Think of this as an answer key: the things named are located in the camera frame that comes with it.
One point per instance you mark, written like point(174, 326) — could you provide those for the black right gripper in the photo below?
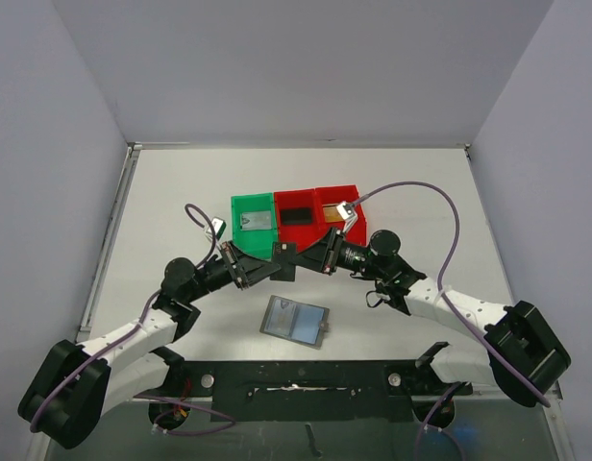
point(331, 252)

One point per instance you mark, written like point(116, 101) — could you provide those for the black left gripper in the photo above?
point(248, 270)

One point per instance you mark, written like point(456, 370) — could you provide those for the black credit card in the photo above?
point(282, 255)

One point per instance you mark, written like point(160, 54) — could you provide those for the grey card holder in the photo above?
point(304, 324)

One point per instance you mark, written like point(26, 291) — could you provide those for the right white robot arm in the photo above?
point(519, 352)

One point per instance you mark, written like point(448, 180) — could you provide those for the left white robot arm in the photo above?
point(76, 383)

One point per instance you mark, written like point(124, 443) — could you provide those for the gold credit card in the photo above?
point(334, 213)

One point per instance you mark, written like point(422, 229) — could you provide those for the black card in bin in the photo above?
point(297, 216)

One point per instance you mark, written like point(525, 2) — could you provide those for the silver VIP card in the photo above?
point(256, 220)

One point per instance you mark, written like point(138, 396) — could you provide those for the middle red plastic bin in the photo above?
point(303, 236)

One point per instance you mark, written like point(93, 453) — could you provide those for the red plastic bin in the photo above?
point(303, 236)
point(335, 195)

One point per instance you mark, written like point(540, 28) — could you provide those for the green plastic bin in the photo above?
point(258, 243)

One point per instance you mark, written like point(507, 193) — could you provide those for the right red plastic bin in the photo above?
point(335, 195)

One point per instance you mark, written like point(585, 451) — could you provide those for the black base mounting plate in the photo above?
point(289, 391)

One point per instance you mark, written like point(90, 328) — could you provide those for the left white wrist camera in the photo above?
point(215, 230)

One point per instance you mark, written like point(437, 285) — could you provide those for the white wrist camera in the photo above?
point(215, 230)
point(348, 214)

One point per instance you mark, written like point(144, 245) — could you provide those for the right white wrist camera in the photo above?
point(348, 214)

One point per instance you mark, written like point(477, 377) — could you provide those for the aluminium table edge rail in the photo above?
point(119, 204)

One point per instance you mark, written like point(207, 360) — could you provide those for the front aluminium frame rail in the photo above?
point(486, 427)

